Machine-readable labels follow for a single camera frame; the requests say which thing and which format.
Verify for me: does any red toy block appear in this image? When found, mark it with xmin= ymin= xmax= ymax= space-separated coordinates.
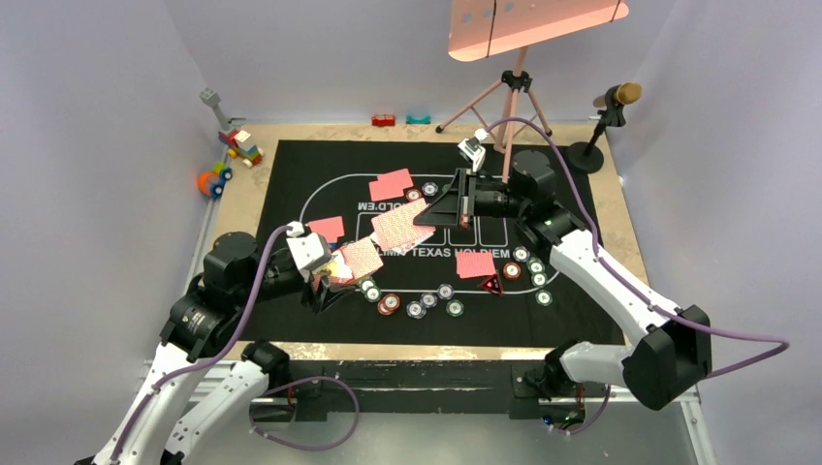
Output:
xmin=371 ymin=113 xmax=396 ymax=127

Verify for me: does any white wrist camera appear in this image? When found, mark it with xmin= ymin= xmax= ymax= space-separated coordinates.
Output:
xmin=286 ymin=221 xmax=332 ymax=272
xmin=458 ymin=128 xmax=489 ymax=173

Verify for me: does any red playing card box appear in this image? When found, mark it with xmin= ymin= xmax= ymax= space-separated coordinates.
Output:
xmin=320 ymin=237 xmax=383 ymax=285

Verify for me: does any orange toy wheel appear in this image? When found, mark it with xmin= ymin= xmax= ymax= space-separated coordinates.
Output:
xmin=197 ymin=162 xmax=233 ymax=200

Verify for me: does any red triangular dealer button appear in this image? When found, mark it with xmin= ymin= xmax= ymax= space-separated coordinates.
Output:
xmin=480 ymin=274 xmax=504 ymax=295

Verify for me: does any teal toy block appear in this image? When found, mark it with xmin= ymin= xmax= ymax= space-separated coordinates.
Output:
xmin=405 ymin=113 xmax=431 ymax=125

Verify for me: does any red poker chip stack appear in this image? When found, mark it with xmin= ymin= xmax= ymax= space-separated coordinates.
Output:
xmin=377 ymin=293 xmax=400 ymax=316

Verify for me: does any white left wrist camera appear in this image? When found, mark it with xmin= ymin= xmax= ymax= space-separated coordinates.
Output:
xmin=286 ymin=221 xmax=332 ymax=272

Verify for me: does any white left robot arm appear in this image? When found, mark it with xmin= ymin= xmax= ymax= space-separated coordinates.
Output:
xmin=82 ymin=226 xmax=355 ymax=464

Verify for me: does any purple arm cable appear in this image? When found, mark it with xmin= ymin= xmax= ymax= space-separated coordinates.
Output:
xmin=485 ymin=117 xmax=791 ymax=438
xmin=106 ymin=221 xmax=360 ymax=465

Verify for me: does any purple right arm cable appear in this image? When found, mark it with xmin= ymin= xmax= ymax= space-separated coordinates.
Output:
xmin=485 ymin=117 xmax=791 ymax=438

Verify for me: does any colourful toy block train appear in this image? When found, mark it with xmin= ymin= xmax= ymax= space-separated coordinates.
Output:
xmin=199 ymin=87 xmax=264 ymax=169

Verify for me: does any gold microphone on stand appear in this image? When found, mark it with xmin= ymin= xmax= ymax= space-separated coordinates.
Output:
xmin=565 ymin=81 xmax=644 ymax=174

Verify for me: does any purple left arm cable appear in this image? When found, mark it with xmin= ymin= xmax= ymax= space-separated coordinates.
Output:
xmin=106 ymin=221 xmax=360 ymax=465

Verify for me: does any black poker felt mat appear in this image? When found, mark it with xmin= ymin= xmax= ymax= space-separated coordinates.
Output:
xmin=244 ymin=140 xmax=623 ymax=347

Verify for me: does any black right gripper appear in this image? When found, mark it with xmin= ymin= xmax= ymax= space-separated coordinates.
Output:
xmin=415 ymin=168 xmax=528 ymax=230

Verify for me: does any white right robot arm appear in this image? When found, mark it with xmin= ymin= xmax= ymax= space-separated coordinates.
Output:
xmin=414 ymin=150 xmax=712 ymax=411

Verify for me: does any pink music stand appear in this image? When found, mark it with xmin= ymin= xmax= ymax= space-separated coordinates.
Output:
xmin=435 ymin=0 xmax=631 ymax=184

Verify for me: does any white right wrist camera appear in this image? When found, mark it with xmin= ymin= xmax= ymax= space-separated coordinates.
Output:
xmin=458 ymin=128 xmax=489 ymax=173

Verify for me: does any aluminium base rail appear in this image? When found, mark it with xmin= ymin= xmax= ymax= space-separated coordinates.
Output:
xmin=115 ymin=192 xmax=717 ymax=465

